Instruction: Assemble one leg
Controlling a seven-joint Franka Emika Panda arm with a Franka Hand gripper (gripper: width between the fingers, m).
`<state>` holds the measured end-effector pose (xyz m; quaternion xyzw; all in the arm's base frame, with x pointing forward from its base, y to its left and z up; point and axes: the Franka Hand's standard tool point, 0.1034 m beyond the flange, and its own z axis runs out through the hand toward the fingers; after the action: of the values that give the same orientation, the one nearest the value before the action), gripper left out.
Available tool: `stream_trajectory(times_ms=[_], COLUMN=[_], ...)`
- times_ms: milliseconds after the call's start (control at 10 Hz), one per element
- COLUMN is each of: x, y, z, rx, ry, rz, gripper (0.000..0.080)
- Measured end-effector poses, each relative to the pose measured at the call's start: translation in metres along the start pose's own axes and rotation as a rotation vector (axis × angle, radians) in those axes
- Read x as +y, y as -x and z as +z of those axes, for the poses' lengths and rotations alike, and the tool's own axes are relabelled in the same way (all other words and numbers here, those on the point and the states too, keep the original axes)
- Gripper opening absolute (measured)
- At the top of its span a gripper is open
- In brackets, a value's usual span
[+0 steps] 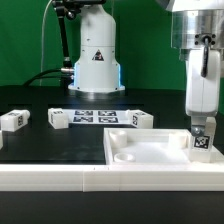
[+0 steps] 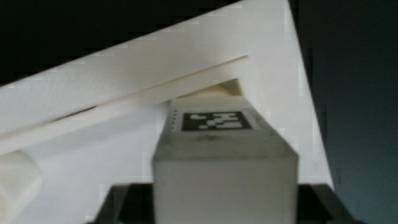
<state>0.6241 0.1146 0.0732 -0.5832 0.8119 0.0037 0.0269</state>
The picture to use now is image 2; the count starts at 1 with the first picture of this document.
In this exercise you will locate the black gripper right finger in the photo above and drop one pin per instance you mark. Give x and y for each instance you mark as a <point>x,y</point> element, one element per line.
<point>320,208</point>

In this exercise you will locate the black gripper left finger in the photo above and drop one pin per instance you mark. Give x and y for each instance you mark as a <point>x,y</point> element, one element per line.
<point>126,208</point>

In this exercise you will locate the white table leg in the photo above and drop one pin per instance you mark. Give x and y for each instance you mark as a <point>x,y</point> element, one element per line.
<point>224,166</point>

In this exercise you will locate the white square tabletop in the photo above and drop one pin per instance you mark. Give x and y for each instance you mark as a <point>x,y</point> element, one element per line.
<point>83,112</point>

